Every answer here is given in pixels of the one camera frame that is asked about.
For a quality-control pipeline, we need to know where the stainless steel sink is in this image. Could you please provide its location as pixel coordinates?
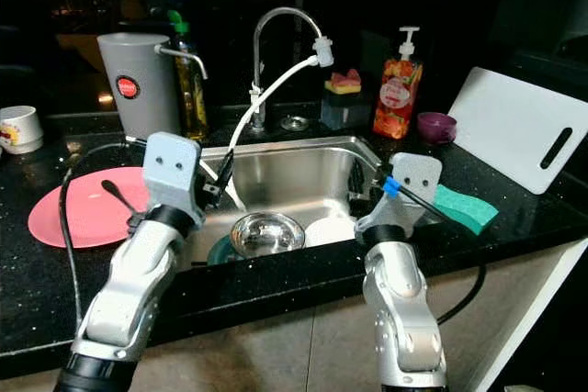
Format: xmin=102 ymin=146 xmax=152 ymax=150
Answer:
xmin=198 ymin=135 xmax=401 ymax=269

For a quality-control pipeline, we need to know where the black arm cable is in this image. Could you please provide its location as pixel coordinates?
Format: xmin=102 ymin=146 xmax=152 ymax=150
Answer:
xmin=386 ymin=176 xmax=488 ymax=326
xmin=58 ymin=140 xmax=148 ymax=329

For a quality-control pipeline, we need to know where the pink round plate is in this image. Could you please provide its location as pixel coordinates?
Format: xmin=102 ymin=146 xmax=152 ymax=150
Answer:
xmin=28 ymin=167 xmax=153 ymax=249

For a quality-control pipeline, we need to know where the teal plate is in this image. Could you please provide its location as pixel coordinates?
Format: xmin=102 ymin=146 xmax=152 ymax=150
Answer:
xmin=207 ymin=234 xmax=238 ymax=266

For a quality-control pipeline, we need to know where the purple cup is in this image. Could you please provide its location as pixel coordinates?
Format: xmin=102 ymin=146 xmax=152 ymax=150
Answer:
xmin=416 ymin=112 xmax=458 ymax=145

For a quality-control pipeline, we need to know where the steel bowl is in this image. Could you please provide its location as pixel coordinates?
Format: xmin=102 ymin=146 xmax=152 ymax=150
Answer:
xmin=230 ymin=211 xmax=306 ymax=259

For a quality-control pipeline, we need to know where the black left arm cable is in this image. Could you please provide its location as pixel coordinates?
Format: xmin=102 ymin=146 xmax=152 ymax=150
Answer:
xmin=58 ymin=140 xmax=148 ymax=329

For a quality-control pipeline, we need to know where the teal sponge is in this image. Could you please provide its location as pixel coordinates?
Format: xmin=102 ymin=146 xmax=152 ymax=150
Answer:
xmin=432 ymin=184 xmax=500 ymax=235

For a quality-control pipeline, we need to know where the white cutting board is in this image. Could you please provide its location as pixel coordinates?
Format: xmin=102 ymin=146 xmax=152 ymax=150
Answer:
xmin=447 ymin=66 xmax=588 ymax=196

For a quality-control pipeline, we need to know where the orange dish soap pump bottle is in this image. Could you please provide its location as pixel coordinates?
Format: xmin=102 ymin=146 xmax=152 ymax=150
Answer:
xmin=372 ymin=27 xmax=424 ymax=140

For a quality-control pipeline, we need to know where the dark sponge holder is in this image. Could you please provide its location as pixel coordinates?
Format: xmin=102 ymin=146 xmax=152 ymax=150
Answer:
xmin=320 ymin=91 xmax=370 ymax=131

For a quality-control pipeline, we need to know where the white bowl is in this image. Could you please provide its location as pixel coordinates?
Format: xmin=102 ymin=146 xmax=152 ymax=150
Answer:
xmin=301 ymin=216 xmax=364 ymax=248

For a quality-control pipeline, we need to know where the beige cabinet front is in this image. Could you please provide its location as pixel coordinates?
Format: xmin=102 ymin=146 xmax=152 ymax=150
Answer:
xmin=0 ymin=238 xmax=588 ymax=392

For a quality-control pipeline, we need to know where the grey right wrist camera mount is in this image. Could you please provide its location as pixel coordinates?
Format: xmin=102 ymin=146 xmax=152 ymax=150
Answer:
xmin=356 ymin=153 xmax=444 ymax=232

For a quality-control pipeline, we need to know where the grey water filter canister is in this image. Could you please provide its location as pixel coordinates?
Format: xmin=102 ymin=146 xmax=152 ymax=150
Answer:
xmin=96 ymin=32 xmax=209 ymax=150

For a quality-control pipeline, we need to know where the chrome gooseneck faucet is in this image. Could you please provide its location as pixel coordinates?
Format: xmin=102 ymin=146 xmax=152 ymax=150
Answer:
xmin=250 ymin=6 xmax=327 ymax=131

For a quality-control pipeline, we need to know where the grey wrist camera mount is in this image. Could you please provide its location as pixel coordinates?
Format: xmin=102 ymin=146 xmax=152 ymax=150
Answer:
xmin=356 ymin=153 xmax=444 ymax=232
xmin=143 ymin=131 xmax=206 ymax=214

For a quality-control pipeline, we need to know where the green capped oil bottle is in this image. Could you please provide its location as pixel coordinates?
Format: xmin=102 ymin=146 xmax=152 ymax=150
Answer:
xmin=167 ymin=10 xmax=210 ymax=140

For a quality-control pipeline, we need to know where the white faucet diverter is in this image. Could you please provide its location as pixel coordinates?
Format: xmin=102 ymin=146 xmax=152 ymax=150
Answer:
xmin=312 ymin=36 xmax=335 ymax=68

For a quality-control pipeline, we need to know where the red and yellow sponge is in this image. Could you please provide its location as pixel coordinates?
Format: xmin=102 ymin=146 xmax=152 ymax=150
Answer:
xmin=324 ymin=68 xmax=364 ymax=95

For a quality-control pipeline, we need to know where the round steel drain cap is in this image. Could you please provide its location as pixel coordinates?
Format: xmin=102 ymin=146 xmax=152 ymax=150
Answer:
xmin=280 ymin=115 xmax=311 ymax=132

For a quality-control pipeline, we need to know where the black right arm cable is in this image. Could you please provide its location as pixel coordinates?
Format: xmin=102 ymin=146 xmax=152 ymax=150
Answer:
xmin=386 ymin=176 xmax=488 ymax=326

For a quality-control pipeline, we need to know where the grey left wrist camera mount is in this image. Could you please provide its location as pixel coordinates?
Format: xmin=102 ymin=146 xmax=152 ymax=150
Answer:
xmin=143 ymin=131 xmax=206 ymax=214

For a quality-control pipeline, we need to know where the white printed mug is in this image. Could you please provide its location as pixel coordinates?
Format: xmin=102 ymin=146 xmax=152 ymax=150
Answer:
xmin=0 ymin=106 xmax=45 ymax=155

